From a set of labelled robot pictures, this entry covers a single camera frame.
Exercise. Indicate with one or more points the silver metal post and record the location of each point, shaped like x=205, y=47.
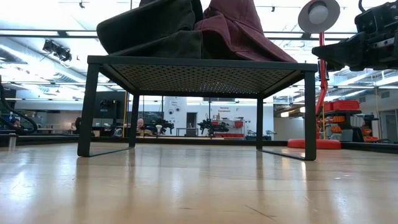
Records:
x=12, y=141

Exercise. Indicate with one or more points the black aluminium table frame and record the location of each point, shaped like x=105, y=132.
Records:
x=217, y=141

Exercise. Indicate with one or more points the black perforated metal stand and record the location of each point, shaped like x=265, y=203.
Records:
x=202, y=77

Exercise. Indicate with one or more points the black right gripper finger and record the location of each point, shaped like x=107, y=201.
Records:
x=345, y=49
x=348, y=66

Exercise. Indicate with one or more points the person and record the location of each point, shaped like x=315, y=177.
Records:
x=77, y=124
x=16, y=124
x=140, y=124

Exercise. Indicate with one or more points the black ceiling-mounted device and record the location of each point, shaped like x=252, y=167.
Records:
x=57, y=51

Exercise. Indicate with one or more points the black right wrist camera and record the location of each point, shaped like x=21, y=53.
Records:
x=377, y=17

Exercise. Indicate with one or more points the black background robot arms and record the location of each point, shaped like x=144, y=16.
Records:
x=158, y=126
x=214, y=126

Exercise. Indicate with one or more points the black wall monitor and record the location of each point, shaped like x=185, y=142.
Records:
x=109, y=104

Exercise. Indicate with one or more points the shelf with red orange bins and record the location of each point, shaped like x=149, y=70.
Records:
x=342, y=121

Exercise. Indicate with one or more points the red desk lamp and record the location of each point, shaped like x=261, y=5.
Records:
x=314, y=143

